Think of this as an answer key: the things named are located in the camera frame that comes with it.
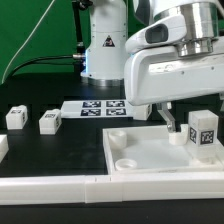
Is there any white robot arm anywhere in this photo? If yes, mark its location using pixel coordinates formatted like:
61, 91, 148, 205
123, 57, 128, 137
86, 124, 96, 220
81, 0, 224, 130

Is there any black cable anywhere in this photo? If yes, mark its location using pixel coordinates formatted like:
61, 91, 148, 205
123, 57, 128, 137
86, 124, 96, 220
4, 54, 87, 81

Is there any white front fence rail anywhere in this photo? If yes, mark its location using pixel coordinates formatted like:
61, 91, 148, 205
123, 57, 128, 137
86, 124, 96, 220
0, 172, 224, 205

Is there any white left fence piece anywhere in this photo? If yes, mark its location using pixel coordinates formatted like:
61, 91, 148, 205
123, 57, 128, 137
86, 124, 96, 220
0, 135, 9, 162

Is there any white square tabletop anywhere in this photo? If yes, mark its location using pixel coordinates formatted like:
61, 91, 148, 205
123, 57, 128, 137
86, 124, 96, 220
103, 124, 224, 175

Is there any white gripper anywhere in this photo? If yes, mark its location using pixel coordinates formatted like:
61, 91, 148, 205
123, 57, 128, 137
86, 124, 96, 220
125, 44, 224, 133

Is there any white marker base plate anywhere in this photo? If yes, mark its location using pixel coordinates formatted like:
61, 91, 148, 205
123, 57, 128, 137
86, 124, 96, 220
61, 99, 133, 119

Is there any white cable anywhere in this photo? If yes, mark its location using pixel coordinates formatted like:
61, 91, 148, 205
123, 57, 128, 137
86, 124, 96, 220
1, 0, 57, 85

